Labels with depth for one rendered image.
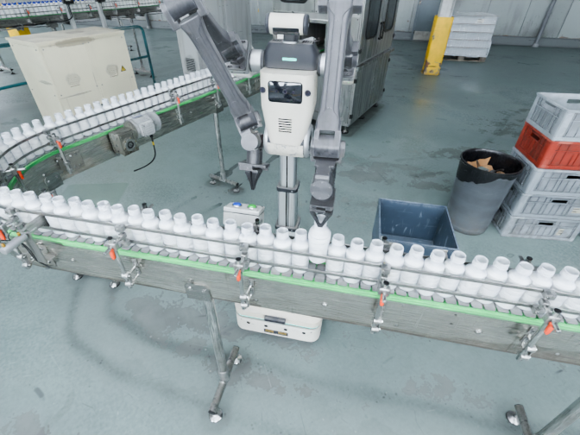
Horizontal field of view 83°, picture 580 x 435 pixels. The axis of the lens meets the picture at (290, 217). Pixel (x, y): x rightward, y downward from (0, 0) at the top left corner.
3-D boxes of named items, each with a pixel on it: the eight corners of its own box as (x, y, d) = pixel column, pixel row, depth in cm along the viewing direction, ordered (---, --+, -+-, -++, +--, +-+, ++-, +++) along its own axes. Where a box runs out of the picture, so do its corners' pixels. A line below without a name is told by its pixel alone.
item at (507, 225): (500, 236, 285) (511, 216, 271) (483, 209, 317) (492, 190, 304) (574, 242, 280) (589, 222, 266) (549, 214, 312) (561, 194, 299)
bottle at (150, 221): (146, 249, 121) (134, 213, 111) (158, 239, 125) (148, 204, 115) (158, 254, 119) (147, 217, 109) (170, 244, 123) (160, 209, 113)
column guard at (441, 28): (421, 74, 730) (435, 16, 664) (419, 70, 761) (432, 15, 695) (440, 75, 724) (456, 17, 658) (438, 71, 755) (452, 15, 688)
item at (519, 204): (511, 216, 271) (523, 193, 258) (492, 190, 304) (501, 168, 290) (589, 221, 267) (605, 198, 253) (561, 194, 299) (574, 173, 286)
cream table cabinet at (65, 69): (119, 112, 516) (93, 26, 445) (147, 120, 492) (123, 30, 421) (49, 136, 440) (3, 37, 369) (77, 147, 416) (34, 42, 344)
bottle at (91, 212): (90, 238, 125) (73, 202, 115) (106, 230, 129) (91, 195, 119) (97, 245, 122) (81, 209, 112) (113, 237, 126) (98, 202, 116)
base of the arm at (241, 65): (246, 71, 139) (249, 40, 137) (240, 64, 131) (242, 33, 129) (226, 70, 140) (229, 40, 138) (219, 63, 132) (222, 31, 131)
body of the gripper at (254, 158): (265, 170, 115) (266, 149, 113) (237, 167, 117) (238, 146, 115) (269, 167, 122) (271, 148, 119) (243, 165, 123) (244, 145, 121)
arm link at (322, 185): (346, 138, 84) (312, 135, 86) (343, 158, 75) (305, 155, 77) (342, 178, 91) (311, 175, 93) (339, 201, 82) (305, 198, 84)
